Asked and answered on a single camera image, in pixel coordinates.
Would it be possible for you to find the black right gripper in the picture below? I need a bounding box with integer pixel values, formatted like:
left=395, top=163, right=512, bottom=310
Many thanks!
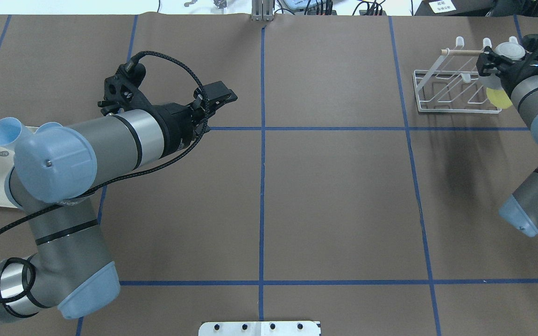
left=477, top=34, right=538, bottom=94

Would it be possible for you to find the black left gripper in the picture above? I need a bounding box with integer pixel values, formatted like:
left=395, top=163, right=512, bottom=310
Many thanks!
left=152, top=81, right=238, bottom=157

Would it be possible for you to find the grey plastic cup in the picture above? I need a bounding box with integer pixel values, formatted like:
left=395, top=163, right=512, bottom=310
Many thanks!
left=476, top=41, right=526, bottom=90

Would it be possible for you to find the yellow plastic cup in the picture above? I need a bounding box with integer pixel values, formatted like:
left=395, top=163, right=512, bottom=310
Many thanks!
left=485, top=88, right=513, bottom=109

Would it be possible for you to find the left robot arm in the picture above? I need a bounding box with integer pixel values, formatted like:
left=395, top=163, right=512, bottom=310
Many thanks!
left=0, top=75, right=237, bottom=325

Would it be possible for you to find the blue plastic cup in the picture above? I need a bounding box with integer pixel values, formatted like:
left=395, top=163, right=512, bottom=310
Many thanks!
left=34, top=122, right=63, bottom=134
left=0, top=117, right=38, bottom=152

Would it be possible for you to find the white mounting plate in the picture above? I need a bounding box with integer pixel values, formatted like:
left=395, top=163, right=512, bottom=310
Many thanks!
left=198, top=321, right=322, bottom=336

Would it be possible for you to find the aluminium frame post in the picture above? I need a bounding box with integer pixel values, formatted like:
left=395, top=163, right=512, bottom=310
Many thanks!
left=250, top=0, right=276, bottom=22

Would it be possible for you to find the white wire cup rack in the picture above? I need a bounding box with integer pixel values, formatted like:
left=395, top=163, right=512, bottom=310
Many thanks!
left=412, top=36, right=502, bottom=114

